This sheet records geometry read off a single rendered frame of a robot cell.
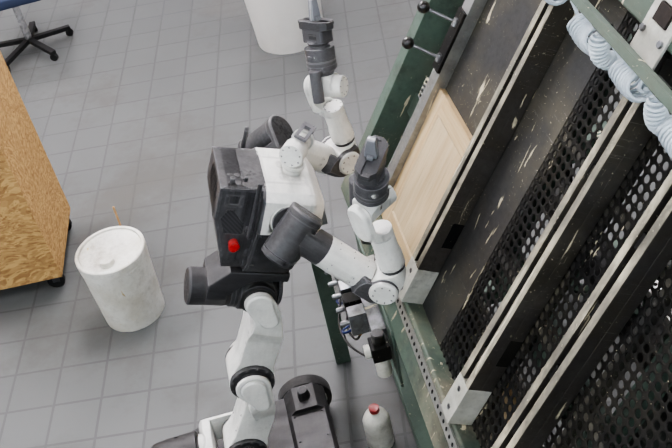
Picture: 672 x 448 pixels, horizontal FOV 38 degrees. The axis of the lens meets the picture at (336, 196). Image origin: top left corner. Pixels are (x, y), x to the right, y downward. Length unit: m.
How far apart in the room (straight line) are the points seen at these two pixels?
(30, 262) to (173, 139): 1.22
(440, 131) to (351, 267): 0.58
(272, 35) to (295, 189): 3.24
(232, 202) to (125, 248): 1.63
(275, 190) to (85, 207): 2.62
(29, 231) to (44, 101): 1.79
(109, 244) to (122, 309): 0.28
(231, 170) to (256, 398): 0.83
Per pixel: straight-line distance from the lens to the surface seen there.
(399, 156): 3.06
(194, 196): 4.92
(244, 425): 3.29
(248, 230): 2.60
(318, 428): 3.51
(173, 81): 5.88
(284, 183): 2.62
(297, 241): 2.48
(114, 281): 4.12
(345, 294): 3.10
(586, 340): 2.09
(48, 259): 4.55
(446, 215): 2.66
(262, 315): 2.89
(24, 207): 4.37
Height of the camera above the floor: 2.95
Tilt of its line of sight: 39 degrees down
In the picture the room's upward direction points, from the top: 12 degrees counter-clockwise
